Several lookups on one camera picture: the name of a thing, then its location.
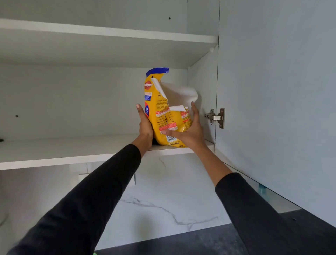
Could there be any person's left hand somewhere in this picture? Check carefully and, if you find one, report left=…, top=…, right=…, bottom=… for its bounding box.
left=135, top=104, right=154, bottom=151

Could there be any person's right hand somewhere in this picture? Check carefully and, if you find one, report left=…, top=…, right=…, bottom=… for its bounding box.
left=160, top=102, right=208, bottom=153

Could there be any yellow pet food bag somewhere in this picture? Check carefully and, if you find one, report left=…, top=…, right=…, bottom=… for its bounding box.
left=144, top=67, right=198, bottom=148

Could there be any person's right forearm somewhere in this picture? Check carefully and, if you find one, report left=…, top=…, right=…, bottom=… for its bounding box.
left=188, top=144, right=336, bottom=255

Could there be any person's left forearm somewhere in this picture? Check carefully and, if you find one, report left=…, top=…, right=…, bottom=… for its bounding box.
left=7, top=137, right=154, bottom=255

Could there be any metal cabinet hinge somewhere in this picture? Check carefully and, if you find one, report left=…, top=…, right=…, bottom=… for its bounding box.
left=204, top=108, right=226, bottom=129

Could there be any white cabinet shelf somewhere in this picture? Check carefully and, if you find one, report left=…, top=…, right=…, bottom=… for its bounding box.
left=0, top=133, right=215, bottom=171
left=0, top=18, right=218, bottom=69

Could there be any white cabinet door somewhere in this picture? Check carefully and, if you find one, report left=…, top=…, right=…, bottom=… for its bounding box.
left=215, top=0, right=336, bottom=228

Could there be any white wall cabinet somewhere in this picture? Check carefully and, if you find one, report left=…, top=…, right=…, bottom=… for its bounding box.
left=0, top=0, right=220, bottom=171

